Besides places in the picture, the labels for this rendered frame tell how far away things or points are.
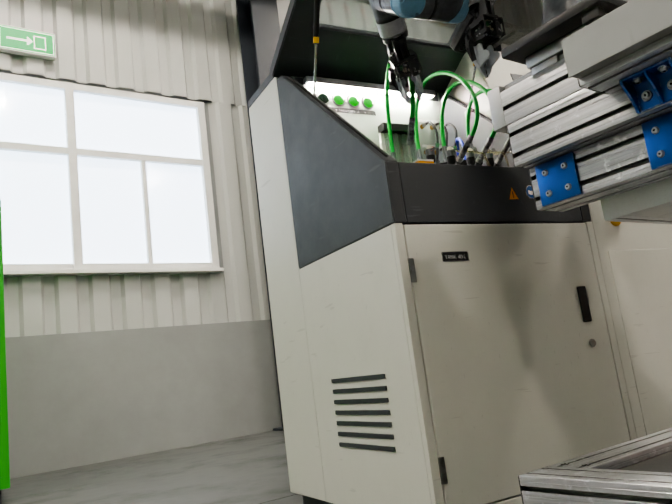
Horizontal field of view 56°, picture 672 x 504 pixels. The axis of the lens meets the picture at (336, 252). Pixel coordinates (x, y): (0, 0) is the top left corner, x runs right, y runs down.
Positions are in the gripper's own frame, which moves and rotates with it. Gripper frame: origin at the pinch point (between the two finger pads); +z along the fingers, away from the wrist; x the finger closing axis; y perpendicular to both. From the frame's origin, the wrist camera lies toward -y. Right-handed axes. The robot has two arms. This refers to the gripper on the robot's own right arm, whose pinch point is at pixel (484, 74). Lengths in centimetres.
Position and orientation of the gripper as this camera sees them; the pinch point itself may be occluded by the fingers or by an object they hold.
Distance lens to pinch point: 188.4
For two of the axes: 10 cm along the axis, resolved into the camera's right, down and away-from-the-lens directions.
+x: 8.8, -0.3, 4.7
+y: 4.5, -2.2, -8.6
